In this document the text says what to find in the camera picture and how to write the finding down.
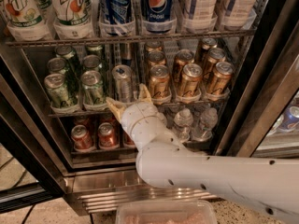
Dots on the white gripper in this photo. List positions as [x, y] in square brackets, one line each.
[136, 114]

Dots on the silver redbull can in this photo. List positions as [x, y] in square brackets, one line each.
[122, 75]

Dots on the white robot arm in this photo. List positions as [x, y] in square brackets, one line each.
[268, 186]

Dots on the front left gold can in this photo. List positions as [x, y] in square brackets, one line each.
[159, 81]

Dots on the gold can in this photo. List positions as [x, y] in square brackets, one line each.
[219, 78]
[212, 57]
[183, 57]
[159, 81]
[204, 45]
[153, 45]
[156, 57]
[191, 76]

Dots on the front middle orange can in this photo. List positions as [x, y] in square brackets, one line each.
[107, 136]

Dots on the orange can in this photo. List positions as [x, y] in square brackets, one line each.
[107, 136]
[127, 140]
[81, 137]

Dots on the green can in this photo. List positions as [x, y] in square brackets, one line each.
[70, 54]
[59, 92]
[93, 87]
[94, 62]
[98, 50]
[61, 66]

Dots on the front right orange can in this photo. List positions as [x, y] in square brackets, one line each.
[127, 140]

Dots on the middle left gold can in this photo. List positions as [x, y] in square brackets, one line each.
[156, 57]

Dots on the back slim blue can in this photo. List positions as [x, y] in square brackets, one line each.
[126, 53]

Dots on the back left gold can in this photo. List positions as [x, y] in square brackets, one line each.
[153, 45]

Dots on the front left orange can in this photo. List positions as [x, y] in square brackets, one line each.
[81, 137]

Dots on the front middle gold can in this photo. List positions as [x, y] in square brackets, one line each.
[191, 76]

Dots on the middle centre gold can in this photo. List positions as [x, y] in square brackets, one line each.
[183, 57]

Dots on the front left green can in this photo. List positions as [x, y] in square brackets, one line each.
[59, 92]

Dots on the back left green can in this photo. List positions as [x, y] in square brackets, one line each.
[70, 54]

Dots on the middle left green can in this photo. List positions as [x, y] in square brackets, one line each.
[61, 66]

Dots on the middle right gold can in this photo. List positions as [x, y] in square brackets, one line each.
[212, 57]

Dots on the front right gold can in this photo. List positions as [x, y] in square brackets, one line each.
[219, 78]

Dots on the back right gold can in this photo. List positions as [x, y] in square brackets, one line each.
[204, 45]

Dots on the blue can behind glass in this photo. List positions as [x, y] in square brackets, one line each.
[290, 119]

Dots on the middle water bottle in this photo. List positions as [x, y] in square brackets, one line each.
[182, 123]

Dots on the water bottle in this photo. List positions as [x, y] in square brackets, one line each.
[207, 121]
[182, 123]

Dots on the right water bottle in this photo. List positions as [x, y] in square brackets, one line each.
[207, 121]

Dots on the left pepsi bottle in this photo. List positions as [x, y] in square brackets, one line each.
[117, 13]

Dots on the pepsi bottle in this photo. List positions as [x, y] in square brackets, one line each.
[117, 13]
[158, 15]

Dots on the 7up bottle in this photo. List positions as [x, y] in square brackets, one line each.
[25, 13]
[71, 12]

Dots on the right pepsi bottle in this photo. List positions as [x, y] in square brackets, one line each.
[158, 15]

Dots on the left white labelled bottle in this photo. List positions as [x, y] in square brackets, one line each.
[198, 9]

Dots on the white labelled bottle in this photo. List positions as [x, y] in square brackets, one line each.
[198, 9]
[235, 13]

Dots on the left 7up bottle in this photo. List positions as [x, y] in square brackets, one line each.
[25, 13]

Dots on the right white labelled bottle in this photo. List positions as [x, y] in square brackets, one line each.
[235, 13]

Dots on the middle wire shelf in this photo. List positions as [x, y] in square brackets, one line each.
[218, 104]

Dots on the wire shelf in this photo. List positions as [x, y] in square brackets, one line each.
[125, 39]
[218, 104]

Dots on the upper wire shelf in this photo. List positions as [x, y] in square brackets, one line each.
[125, 39]

